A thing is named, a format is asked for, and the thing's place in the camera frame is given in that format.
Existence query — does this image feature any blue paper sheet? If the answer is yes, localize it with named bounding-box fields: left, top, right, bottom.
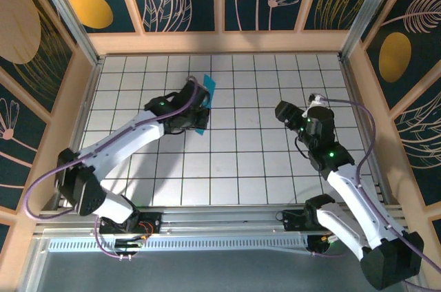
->
left=192, top=72, right=218, bottom=137

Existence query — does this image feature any black right controller box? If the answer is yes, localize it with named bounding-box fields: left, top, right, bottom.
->
left=306, top=235, right=347, bottom=255

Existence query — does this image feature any black controller box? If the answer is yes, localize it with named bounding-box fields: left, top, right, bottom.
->
left=114, top=236, right=145, bottom=261
left=306, top=235, right=347, bottom=255

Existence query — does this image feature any black left controller box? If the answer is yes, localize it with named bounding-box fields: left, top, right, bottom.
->
left=114, top=236, right=145, bottom=261

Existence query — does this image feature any aluminium table side rail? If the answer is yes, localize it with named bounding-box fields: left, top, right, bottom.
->
left=51, top=57, right=104, bottom=210
left=339, top=54, right=396, bottom=205

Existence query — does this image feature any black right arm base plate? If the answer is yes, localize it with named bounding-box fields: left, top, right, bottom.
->
left=281, top=208, right=345, bottom=231

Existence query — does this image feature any aluminium frame rail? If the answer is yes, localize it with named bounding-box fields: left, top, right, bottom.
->
left=32, top=204, right=409, bottom=238

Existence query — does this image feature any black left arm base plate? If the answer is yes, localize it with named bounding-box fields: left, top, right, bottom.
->
left=99, top=211, right=163, bottom=235

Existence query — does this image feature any white slotted cable duct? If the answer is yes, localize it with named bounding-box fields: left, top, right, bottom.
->
left=48, top=235, right=311, bottom=255

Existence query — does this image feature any aluminium corner post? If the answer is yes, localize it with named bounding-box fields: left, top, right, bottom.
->
left=338, top=0, right=404, bottom=62
left=29, top=0, right=104, bottom=65

